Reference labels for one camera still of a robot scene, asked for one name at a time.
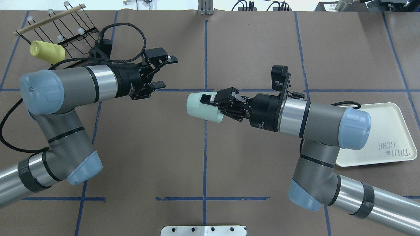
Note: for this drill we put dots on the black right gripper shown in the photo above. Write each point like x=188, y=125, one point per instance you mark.
x=265, y=111

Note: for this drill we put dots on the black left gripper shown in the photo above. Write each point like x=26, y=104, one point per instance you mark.
x=128, y=80

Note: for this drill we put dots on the pale green cup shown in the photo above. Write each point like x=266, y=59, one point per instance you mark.
x=197, y=109

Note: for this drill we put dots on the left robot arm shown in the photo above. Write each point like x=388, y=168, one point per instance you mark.
x=51, y=97

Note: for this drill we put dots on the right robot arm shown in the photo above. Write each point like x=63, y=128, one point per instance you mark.
x=324, y=130

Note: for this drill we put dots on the yellow cup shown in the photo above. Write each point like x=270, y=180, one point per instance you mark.
x=48, y=52

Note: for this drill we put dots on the steel cup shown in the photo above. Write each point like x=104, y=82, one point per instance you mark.
x=343, y=5

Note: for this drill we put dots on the cream bear tray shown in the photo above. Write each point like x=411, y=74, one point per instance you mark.
x=389, y=139

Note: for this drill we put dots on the aluminium frame post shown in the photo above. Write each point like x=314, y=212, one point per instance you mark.
x=205, y=7

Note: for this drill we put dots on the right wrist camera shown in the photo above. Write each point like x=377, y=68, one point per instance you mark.
x=280, y=78

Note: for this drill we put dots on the black wire cup rack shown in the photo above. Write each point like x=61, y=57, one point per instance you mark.
x=71, y=28

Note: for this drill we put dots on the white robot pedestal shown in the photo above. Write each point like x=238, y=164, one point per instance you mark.
x=226, y=230

